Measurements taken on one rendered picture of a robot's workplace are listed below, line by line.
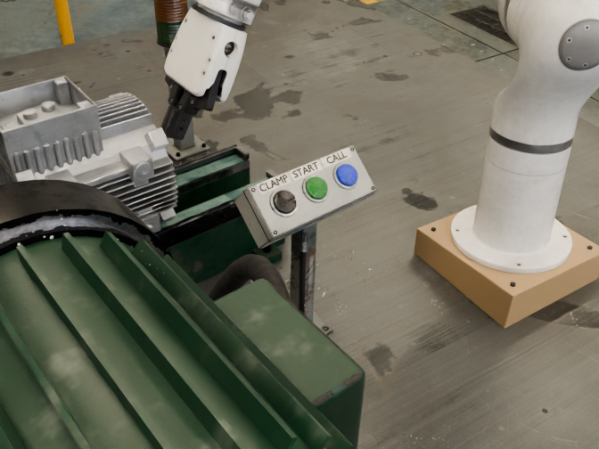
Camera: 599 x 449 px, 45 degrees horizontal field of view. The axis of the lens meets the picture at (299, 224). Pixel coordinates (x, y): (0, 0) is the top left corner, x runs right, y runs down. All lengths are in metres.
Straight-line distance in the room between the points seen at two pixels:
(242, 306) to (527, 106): 0.72
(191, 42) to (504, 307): 0.59
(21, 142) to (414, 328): 0.61
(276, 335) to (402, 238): 0.91
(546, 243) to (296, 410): 0.92
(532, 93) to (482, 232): 0.26
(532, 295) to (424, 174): 0.41
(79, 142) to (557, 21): 0.61
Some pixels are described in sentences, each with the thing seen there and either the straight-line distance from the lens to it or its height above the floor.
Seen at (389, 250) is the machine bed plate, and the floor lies 0.80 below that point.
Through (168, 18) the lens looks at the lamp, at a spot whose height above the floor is 1.08.
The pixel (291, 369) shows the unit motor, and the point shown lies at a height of 1.31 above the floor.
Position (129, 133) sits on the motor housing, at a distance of 1.01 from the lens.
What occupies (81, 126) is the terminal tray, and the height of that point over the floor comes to 1.12.
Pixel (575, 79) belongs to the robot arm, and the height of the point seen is 1.18.
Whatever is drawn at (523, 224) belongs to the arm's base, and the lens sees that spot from 1.15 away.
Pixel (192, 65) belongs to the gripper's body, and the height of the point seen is 1.17.
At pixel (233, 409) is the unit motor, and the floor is 1.35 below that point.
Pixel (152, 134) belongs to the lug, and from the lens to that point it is 1.00.
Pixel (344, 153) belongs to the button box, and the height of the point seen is 1.08.
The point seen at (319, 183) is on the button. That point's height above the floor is 1.07.
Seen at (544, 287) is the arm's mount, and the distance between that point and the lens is 1.16.
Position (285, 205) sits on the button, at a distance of 0.88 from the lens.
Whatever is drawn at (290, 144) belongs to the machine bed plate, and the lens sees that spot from 1.52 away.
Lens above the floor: 1.59
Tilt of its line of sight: 38 degrees down
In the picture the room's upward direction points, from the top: 1 degrees clockwise
